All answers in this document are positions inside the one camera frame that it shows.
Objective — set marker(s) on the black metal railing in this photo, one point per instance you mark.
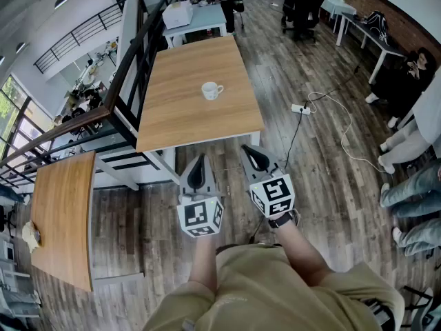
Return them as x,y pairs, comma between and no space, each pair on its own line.
120,81

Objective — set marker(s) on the light grey table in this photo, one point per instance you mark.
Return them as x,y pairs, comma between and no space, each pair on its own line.
210,17

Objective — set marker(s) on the person's left forearm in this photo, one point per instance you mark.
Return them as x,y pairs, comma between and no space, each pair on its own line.
204,260

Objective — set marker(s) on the crumpled beige cloth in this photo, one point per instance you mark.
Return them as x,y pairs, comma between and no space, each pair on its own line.
30,236

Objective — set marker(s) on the dark top white-legged desk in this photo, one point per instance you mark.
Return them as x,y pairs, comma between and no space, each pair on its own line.
375,40

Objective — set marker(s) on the person's olive shirt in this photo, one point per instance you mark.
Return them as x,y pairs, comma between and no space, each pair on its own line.
275,298

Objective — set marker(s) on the narrow wooden table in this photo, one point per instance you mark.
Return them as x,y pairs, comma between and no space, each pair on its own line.
63,219

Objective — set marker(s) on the white cardboard box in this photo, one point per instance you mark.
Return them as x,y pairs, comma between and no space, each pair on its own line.
177,14

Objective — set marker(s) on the black backpack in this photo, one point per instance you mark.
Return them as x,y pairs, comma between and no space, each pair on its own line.
377,22

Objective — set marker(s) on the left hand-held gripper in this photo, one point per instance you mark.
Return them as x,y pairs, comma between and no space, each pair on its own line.
200,216

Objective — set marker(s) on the black wrist watch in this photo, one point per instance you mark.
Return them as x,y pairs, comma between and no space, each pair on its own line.
280,220

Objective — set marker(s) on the table with pale blue cloth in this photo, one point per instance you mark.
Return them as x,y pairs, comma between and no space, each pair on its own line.
337,7

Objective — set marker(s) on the person's right forearm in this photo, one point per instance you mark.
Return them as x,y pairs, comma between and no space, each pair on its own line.
299,253

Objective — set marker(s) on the black office chair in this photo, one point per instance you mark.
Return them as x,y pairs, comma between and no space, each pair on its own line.
303,12

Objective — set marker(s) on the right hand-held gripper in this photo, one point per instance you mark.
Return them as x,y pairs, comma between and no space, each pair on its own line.
274,193

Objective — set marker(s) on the black framed window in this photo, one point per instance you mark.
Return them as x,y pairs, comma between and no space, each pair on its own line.
13,116

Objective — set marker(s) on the white power strip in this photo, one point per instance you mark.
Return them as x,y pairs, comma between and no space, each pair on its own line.
300,109

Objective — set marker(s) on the white cup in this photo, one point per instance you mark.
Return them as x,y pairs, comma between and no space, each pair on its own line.
210,92

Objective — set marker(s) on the grey office machine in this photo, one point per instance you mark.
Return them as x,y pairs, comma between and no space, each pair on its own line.
13,288

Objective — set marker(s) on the large wooden table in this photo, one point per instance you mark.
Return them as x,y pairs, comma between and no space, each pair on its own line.
193,116

